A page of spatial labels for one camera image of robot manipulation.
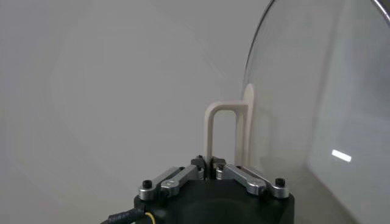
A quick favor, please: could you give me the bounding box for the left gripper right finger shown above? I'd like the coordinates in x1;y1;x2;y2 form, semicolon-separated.
210;155;290;200

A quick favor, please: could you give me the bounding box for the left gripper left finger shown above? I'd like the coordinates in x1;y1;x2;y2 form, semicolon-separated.
138;155;207;201

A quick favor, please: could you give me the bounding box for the glass lid with cream handle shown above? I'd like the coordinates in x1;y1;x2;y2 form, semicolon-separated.
203;0;390;224

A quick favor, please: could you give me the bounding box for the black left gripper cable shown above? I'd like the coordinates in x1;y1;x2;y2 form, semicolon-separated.
100;206;158;224

